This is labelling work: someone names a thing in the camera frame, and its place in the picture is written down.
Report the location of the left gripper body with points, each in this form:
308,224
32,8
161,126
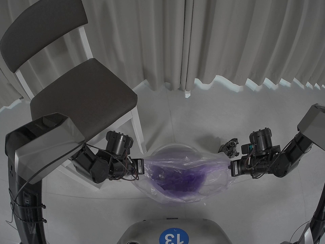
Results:
127,169

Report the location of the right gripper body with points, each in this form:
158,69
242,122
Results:
251,168

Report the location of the black plastic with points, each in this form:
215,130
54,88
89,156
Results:
229,149

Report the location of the purple plastic bag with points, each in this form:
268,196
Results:
177,179

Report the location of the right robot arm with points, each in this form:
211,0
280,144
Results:
292,156

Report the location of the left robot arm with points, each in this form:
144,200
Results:
45,146

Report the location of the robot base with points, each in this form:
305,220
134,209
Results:
175,229

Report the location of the white trash bin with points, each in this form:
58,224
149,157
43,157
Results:
175,149

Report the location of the grey chair with white legs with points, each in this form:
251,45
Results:
83,93

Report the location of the white curtain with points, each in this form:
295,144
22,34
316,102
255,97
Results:
254,34
139,34

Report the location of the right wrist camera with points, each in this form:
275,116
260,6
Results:
246,149

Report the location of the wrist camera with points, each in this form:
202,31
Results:
246,149
129,143

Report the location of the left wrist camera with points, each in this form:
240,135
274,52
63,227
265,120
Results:
129,143

